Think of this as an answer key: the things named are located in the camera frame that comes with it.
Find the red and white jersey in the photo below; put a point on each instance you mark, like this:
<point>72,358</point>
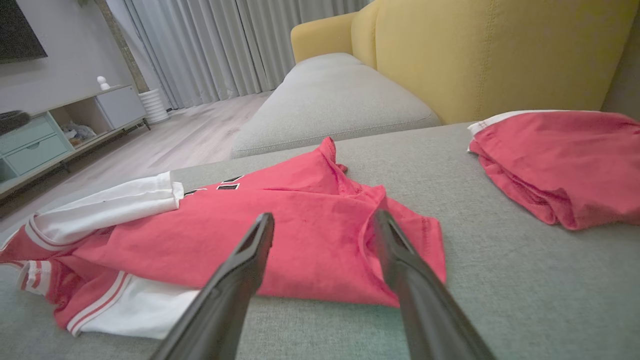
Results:
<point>300,240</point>

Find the brown textured wall column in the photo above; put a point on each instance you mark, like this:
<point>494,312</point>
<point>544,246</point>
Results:
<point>122,50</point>

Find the grey and mint TV cabinet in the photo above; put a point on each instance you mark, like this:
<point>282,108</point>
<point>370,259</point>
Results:
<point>120,105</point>

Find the large grey sofa cushion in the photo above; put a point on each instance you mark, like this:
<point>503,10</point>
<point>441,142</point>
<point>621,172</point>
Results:
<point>525,290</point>

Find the yellow sofa backrest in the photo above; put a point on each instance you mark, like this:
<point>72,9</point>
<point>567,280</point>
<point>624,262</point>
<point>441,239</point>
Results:
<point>475,50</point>

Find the small grey sofa cushion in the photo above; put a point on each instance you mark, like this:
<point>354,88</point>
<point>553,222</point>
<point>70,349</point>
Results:
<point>330,105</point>

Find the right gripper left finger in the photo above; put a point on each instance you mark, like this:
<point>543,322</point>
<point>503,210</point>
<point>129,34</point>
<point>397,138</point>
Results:
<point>225,305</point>

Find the grey pleated curtain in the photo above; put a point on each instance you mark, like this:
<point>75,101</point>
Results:
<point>210,45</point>

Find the dark object on cabinet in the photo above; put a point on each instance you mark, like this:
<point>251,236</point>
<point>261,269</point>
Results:
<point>12,121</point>

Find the black television screen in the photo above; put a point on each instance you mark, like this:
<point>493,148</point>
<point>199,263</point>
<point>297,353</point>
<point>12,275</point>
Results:
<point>17,30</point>

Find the small white figurine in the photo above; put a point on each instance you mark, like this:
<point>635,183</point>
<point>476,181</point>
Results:
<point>102,84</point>

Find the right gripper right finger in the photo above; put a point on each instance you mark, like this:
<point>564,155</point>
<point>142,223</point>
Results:
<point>425,310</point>

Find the red mesh shorts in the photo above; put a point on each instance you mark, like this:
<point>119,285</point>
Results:
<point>565,165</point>

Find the grey toy in cabinet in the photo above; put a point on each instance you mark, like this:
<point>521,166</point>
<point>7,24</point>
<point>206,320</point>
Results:
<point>77,131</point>

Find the white ribbed vase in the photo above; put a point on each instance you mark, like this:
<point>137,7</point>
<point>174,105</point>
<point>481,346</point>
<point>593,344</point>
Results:
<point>154,107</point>

